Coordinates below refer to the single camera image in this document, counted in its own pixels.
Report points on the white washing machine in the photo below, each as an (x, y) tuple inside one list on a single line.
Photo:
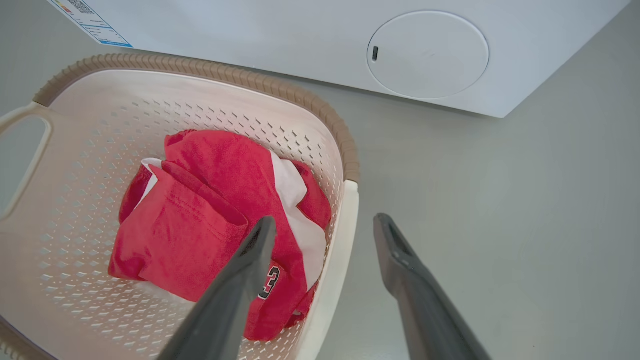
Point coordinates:
[(280, 35)]

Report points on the beige perforated plastic laundry basket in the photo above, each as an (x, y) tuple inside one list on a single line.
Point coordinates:
[(75, 225)]

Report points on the red and white jersey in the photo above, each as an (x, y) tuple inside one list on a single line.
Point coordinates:
[(195, 225)]

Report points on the round white filter cover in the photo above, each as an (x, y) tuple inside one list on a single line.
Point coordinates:
[(430, 55)]

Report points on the energy label sticker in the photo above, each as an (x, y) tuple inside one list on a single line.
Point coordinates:
[(92, 22)]

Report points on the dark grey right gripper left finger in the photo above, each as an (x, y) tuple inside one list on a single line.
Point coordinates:
[(227, 305)]

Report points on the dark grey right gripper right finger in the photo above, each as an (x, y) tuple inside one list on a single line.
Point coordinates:
[(425, 305)]

